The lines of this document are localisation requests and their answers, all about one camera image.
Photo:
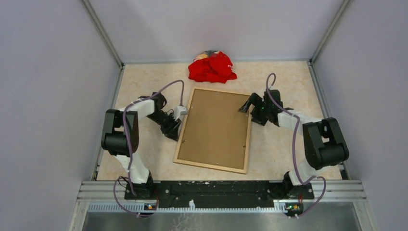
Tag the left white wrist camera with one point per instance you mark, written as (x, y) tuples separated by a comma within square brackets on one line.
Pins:
[(179, 111)]

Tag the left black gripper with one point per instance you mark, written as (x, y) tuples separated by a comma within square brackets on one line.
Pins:
[(171, 131)]

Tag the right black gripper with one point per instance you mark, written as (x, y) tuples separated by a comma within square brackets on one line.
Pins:
[(255, 99)]

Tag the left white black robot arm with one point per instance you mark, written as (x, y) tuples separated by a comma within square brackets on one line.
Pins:
[(120, 136)]

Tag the aluminium front rail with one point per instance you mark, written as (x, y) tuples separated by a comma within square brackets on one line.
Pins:
[(107, 196)]

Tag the red crumpled cloth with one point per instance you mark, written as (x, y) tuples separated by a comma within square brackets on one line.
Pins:
[(211, 66)]

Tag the wooden picture frame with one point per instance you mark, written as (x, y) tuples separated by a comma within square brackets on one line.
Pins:
[(213, 130)]

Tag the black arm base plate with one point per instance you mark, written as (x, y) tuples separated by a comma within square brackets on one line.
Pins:
[(222, 194)]

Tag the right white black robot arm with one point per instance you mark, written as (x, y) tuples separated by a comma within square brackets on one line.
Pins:
[(317, 143)]

